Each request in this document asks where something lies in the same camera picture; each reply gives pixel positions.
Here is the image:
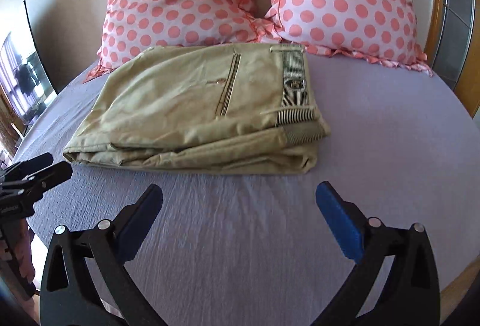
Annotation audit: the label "khaki pants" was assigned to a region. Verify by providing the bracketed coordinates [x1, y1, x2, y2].
[64, 43, 330, 174]

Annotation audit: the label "glass display cabinet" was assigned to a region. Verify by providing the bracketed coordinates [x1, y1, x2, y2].
[1, 1, 57, 126]

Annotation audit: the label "lavender bed sheet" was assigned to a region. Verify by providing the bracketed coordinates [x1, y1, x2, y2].
[29, 56, 479, 325]

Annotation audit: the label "wooden glass door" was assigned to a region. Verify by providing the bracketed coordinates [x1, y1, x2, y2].
[425, 0, 479, 117]

